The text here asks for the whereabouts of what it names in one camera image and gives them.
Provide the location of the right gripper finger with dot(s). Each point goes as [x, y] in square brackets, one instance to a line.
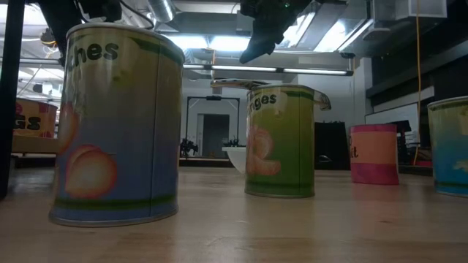
[261, 45]

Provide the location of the green oranges can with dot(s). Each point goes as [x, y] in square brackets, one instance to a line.
[281, 146]

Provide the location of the blue yellow peaches can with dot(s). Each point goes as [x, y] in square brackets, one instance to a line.
[120, 146]

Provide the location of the red orange mixed fruit can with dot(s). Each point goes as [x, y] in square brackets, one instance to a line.
[373, 153]

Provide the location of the blue green tomatoes can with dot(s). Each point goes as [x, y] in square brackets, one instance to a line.
[451, 146]

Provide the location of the background black robot arm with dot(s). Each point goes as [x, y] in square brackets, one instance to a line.
[188, 146]

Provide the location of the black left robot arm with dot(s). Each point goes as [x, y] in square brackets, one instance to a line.
[55, 18]

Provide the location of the black cabinet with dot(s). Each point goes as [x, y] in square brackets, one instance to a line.
[331, 146]

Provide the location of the whiteboard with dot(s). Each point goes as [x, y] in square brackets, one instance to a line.
[391, 117]

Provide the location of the white ceiling unit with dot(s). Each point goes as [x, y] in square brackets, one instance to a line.
[420, 9]

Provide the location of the black cart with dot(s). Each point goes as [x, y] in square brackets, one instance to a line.
[404, 146]

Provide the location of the red basket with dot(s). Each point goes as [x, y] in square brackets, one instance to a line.
[424, 164]

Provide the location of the silver ceiling duct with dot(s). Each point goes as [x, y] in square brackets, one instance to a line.
[161, 9]

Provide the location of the black doorway frame rig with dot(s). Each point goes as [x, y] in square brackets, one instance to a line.
[213, 98]

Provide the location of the black aluminium table frame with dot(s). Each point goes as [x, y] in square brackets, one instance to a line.
[11, 91]

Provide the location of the wooden shelf black metal frame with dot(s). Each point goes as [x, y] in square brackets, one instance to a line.
[33, 145]

